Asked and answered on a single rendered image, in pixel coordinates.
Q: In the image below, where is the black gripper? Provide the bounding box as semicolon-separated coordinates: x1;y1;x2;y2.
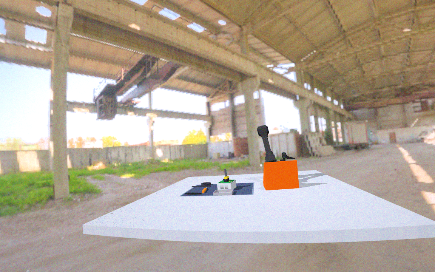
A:
282;152;295;161

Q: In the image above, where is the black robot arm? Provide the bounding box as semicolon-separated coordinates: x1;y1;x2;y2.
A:
257;125;277;162

